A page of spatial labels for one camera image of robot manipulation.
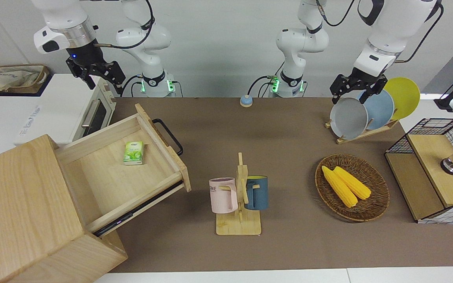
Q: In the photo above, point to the wooden drawer cabinet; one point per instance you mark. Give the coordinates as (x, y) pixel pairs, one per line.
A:
(112, 184)

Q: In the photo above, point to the green tissue pack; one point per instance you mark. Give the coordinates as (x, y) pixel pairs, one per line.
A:
(133, 153)

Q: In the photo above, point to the light blue plate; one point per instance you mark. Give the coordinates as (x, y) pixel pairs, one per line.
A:
(380, 108)

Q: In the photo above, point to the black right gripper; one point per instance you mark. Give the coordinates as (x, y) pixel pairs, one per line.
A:
(85, 57)

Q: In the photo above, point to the brown table mat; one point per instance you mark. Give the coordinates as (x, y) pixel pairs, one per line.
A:
(281, 133)

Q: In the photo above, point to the small blue round button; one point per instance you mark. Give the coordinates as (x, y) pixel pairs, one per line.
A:
(246, 101)

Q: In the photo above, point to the brown wicker basket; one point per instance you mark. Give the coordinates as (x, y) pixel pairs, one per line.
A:
(372, 204)

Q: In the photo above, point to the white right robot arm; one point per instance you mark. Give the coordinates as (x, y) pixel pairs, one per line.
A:
(144, 39)

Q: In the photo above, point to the white toaster oven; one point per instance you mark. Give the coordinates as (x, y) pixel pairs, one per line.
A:
(57, 106)

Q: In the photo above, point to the dark blue mug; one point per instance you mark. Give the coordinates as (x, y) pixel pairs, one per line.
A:
(258, 194)

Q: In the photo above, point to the wooden mug tree stand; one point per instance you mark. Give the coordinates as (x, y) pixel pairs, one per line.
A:
(238, 226)

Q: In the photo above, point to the beige cloth bag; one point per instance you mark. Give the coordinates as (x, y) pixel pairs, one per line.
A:
(10, 78)

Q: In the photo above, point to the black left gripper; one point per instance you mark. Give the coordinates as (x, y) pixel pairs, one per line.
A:
(364, 82)

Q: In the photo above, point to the grey plate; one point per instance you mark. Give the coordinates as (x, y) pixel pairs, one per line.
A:
(348, 120)

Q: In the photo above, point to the wooden plate rack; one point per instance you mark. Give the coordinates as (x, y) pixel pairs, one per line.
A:
(362, 135)

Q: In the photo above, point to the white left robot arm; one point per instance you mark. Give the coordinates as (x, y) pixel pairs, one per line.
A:
(301, 39)

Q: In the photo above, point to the light wooden cabinet box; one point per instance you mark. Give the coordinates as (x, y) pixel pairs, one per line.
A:
(18, 204)

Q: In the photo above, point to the pink mug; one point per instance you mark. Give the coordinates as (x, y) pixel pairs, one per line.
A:
(222, 196)

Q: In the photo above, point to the yellow plate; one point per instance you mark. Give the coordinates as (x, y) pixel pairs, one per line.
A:
(405, 96)

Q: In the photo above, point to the yellow corn cob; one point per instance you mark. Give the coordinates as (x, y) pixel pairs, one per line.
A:
(340, 188)
(354, 184)

